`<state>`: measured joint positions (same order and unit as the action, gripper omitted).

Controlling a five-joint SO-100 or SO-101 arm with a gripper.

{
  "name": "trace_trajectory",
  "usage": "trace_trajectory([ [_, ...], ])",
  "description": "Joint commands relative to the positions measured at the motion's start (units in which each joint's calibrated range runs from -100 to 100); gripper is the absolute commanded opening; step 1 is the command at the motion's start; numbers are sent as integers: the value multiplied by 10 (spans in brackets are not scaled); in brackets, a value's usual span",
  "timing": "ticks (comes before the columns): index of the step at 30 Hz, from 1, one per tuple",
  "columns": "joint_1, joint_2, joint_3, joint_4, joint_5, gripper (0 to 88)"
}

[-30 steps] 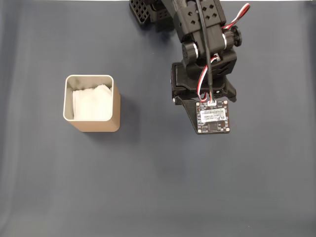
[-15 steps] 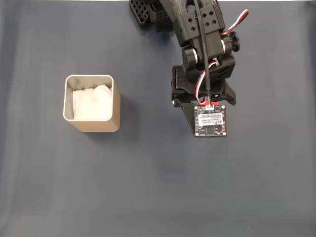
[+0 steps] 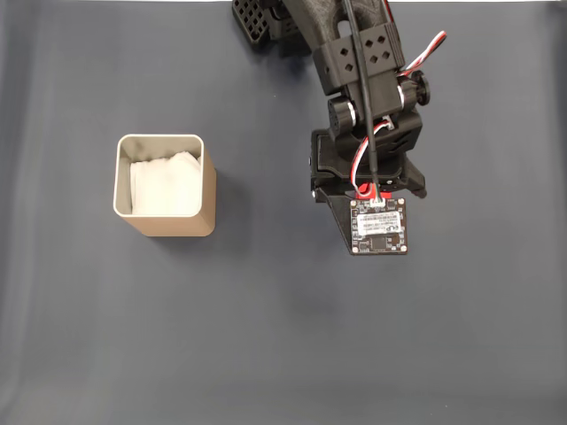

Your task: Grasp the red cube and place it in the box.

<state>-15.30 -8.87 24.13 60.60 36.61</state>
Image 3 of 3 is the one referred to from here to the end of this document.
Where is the red cube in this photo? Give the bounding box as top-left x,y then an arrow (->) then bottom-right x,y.
355,181 -> 393,201

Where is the beige square box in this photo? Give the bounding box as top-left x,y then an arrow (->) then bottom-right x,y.
112,134 -> 218,238

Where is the white tissue paper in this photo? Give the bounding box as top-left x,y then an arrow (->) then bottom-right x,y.
129,151 -> 203,216

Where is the camera circuit board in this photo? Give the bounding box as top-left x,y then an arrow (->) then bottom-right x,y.
349,197 -> 410,257

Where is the black camera cable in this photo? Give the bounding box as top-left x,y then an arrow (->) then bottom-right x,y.
342,0 -> 385,207

